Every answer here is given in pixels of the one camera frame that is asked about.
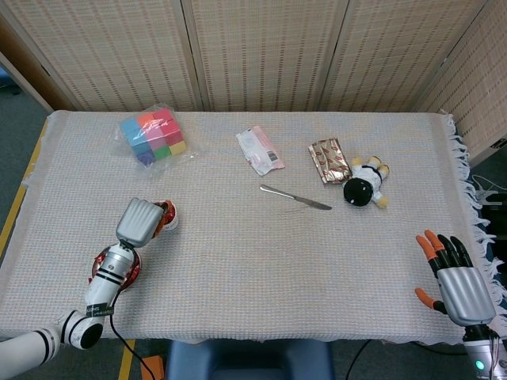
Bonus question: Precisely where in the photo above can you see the left robot hand silver orange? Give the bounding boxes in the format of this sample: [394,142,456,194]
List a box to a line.
[114,197,175,249]

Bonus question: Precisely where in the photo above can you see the right robot hand silver orange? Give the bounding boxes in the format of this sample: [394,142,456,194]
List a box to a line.
[414,229,497,326]

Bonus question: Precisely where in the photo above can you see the red candies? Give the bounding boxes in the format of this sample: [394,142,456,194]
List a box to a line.
[156,200,177,229]

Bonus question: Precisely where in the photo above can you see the white paper cup blue print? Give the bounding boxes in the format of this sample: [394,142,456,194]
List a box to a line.
[158,197,180,233]

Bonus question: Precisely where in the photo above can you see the metal dish of red candies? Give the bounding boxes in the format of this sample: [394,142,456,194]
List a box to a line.
[90,245,143,294]

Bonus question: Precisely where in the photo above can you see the colourful foam blocks clear bag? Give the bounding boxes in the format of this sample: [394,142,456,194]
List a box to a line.
[112,103,199,177]

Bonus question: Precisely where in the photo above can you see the pink white snack packet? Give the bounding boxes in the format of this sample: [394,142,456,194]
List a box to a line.
[235,125,286,176]

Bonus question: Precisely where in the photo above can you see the orange block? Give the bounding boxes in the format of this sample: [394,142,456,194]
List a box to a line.
[140,355,166,380]

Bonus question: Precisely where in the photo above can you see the white woven tablecloth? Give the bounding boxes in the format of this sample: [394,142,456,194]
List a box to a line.
[0,108,506,345]

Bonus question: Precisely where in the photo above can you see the plush doll black head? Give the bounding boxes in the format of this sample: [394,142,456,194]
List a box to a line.
[342,155,391,210]

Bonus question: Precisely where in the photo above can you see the silver table knife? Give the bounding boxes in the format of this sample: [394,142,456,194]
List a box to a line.
[259,184,333,211]

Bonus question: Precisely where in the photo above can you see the gold red-print snack packet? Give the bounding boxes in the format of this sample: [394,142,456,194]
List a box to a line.
[307,137,353,185]

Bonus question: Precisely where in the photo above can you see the white cable bundle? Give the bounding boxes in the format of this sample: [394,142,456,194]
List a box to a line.
[469,173,502,207]

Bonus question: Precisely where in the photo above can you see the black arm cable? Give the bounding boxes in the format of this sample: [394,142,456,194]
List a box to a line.
[106,300,159,380]

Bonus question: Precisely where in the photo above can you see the black floor cable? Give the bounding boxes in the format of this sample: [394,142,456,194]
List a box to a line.
[346,339,471,379]

